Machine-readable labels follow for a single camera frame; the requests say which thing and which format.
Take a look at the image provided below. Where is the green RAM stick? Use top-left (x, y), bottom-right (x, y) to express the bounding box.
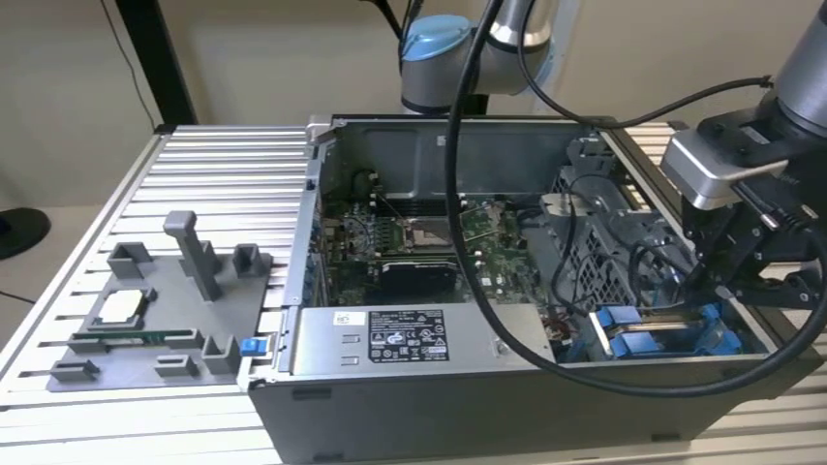
top-left (70, 328), bottom-right (198, 343)

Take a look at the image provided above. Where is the grey parts rack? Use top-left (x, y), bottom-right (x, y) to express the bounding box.
top-left (45, 210), bottom-right (276, 392)

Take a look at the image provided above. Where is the CPU socket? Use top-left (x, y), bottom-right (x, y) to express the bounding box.
top-left (402, 215), bottom-right (470, 253)

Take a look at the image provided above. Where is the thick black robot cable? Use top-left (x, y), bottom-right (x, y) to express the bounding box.
top-left (444, 0), bottom-right (827, 396)

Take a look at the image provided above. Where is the green motherboard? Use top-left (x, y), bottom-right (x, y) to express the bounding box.
top-left (318, 191), bottom-right (550, 309)

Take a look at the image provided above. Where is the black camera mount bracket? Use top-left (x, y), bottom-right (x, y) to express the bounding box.
top-left (693, 108), bottom-right (808, 164)

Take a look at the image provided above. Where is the grey perforated drive cage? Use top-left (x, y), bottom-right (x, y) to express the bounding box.
top-left (520, 138), bottom-right (712, 316)

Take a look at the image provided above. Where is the thin black wall cable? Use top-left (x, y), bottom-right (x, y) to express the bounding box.
top-left (102, 0), bottom-right (159, 127)

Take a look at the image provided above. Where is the thin black case cable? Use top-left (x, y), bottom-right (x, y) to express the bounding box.
top-left (552, 173), bottom-right (625, 311)

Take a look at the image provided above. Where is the dark rear case fan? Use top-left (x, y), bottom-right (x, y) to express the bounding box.
top-left (350, 168), bottom-right (381, 196)

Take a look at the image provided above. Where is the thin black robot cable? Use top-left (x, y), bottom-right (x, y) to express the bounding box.
top-left (518, 0), bottom-right (774, 130)

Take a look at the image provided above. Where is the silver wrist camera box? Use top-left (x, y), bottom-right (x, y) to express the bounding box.
top-left (658, 133), bottom-right (790, 210)

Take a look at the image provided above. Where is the silver CPU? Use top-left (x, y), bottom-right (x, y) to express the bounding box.
top-left (93, 293), bottom-right (146, 325)

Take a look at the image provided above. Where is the black graphics card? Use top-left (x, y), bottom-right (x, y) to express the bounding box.
top-left (377, 259), bottom-right (457, 296)

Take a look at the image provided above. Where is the red power wire bundle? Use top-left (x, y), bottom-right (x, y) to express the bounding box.
top-left (540, 312), bottom-right (577, 346)

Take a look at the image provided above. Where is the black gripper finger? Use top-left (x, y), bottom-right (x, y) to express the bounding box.
top-left (713, 268), bottom-right (827, 310)
top-left (681, 202), bottom-right (773, 299)

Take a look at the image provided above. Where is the black cable bundle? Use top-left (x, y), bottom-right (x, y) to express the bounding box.
top-left (360, 0), bottom-right (428, 45)

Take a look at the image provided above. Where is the silver power supply unit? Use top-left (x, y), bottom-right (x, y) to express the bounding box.
top-left (289, 303), bottom-right (558, 378)

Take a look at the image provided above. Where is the grey disk bay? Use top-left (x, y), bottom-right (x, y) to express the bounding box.
top-left (584, 295), bottom-right (757, 363)

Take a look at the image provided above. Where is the black upright post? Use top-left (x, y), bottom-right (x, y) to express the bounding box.
top-left (113, 0), bottom-right (198, 126)

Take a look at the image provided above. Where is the black disk wire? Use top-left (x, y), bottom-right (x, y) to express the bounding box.
top-left (629, 241), bottom-right (702, 311)

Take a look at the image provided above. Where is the black round stand base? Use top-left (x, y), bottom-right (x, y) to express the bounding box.
top-left (0, 206), bottom-right (51, 261)

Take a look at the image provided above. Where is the blue plastic disk carrier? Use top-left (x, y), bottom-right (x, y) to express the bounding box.
top-left (608, 331), bottom-right (744, 360)

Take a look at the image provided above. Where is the black RAM slot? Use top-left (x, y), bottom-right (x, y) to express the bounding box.
top-left (380, 205), bottom-right (468, 217)
top-left (377, 195), bottom-right (468, 204)

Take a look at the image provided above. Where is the dark grey PC case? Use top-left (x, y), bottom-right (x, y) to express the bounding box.
top-left (248, 113), bottom-right (827, 464)

